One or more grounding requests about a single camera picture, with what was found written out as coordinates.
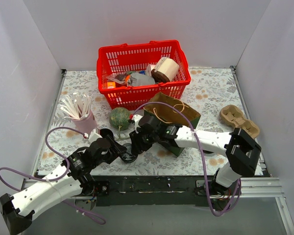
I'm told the black cup lid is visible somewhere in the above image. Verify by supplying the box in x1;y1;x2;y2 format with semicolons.
121;143;138;164

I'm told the green paper bag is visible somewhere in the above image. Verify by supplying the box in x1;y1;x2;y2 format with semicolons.
143;92;201;157

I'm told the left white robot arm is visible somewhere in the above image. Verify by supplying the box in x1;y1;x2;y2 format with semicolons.
0;135;127;235

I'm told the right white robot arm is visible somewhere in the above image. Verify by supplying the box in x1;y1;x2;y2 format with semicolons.
129;115;261;195

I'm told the dark coffee cup left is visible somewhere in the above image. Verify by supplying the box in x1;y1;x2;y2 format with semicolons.
99;128;114;138

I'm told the floral table mat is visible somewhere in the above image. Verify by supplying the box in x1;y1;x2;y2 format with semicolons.
38;67;264;176

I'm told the green round melon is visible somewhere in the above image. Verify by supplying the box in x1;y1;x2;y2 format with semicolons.
109;107;131;140

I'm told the pink cup of straws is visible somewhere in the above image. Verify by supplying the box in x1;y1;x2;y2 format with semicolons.
60;92;98;134

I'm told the grey plastic pouch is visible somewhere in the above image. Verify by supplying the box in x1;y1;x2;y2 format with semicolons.
129;72;155;87

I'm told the orange small box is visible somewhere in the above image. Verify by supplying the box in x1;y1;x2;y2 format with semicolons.
107;82;116;89

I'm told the stack of black lids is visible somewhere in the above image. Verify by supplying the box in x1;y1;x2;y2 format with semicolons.
203;150;214;155

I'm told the red plastic shopping basket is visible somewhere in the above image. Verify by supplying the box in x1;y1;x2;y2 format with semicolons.
97;40;191;110

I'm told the pink small roll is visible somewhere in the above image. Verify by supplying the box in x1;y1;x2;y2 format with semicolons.
145;64;156;77

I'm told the beige and brown roll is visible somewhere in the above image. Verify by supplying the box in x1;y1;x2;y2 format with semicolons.
151;57;179;83

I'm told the brown cardboard cup carrier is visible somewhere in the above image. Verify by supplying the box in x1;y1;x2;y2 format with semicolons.
220;105;260;139

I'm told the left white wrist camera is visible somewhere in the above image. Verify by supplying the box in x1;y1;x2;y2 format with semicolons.
83;128;102;143

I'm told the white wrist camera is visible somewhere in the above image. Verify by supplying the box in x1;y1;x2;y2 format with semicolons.
128;114;143;132
83;128;102;143

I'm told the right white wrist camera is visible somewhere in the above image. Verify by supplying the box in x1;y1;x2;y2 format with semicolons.
128;114;143;132

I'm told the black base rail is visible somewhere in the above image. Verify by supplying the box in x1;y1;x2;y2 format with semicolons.
93;176;208;207

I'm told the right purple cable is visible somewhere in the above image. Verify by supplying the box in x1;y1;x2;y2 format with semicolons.
131;102;242;217

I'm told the aluminium frame rail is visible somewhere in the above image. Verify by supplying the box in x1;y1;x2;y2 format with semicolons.
241;177;285;198

